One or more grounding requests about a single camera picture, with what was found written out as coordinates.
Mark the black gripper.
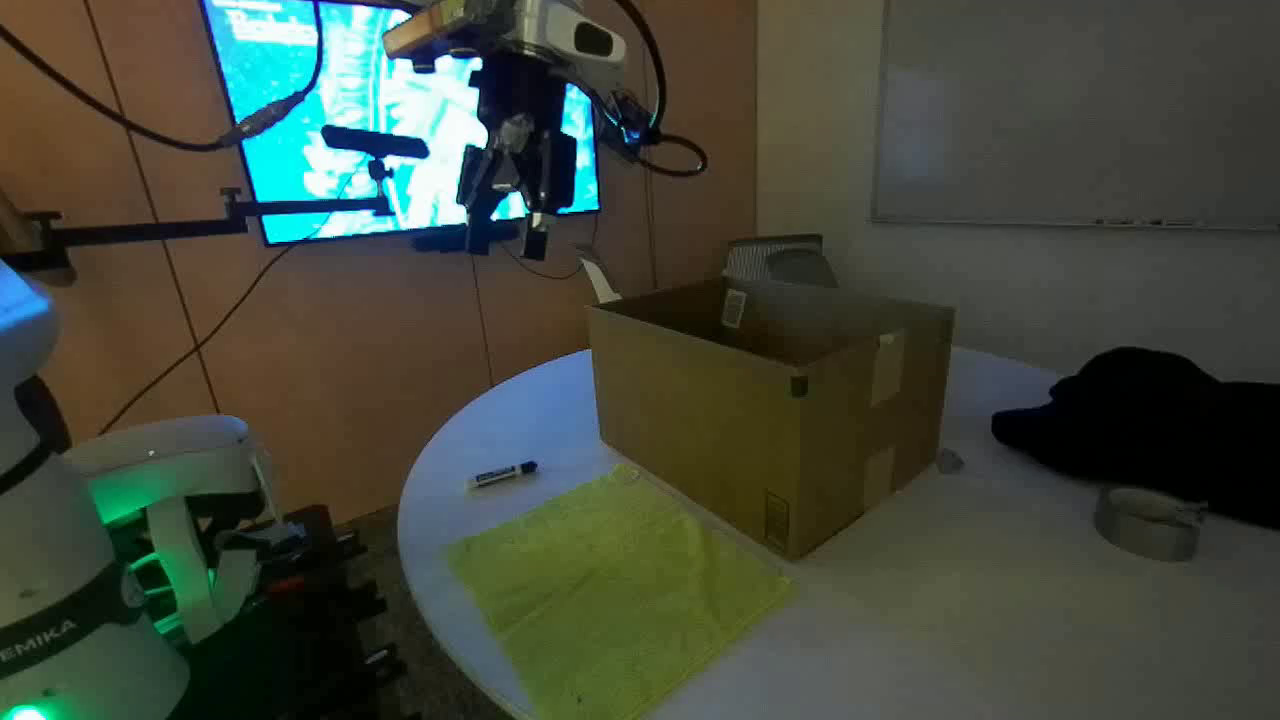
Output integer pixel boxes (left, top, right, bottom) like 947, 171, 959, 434
457, 52, 579, 263

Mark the black marker with white cap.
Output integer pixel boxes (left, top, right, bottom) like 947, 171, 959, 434
469, 458, 545, 493

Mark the yellow terry cloth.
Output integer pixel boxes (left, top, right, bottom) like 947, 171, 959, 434
442, 464, 800, 720

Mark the open cardboard box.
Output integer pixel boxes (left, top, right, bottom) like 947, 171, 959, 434
574, 251, 959, 562

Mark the grey plastic chair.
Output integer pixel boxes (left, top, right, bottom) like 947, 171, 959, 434
715, 231, 838, 297

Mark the black robot mounting cart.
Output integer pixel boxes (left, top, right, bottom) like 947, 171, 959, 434
170, 500, 404, 720

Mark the black garment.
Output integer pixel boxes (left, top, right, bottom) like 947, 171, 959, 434
986, 343, 1280, 531

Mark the grey tape roll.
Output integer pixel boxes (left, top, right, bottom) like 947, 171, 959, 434
1090, 481, 1213, 563

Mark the black wall box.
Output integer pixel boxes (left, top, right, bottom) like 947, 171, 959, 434
597, 92, 655, 161

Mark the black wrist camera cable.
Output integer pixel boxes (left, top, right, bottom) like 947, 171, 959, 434
597, 0, 711, 181

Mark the wrist mounted camera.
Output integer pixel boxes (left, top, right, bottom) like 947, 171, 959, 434
378, 0, 471, 61

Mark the wall mounted monitor screen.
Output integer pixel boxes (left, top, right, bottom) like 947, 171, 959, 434
195, 0, 609, 251

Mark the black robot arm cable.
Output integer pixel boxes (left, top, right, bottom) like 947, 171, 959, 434
0, 0, 330, 158

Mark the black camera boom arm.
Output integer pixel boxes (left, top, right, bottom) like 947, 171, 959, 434
0, 121, 435, 276

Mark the white wall whiteboard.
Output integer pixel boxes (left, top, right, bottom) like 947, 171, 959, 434
872, 0, 1280, 235

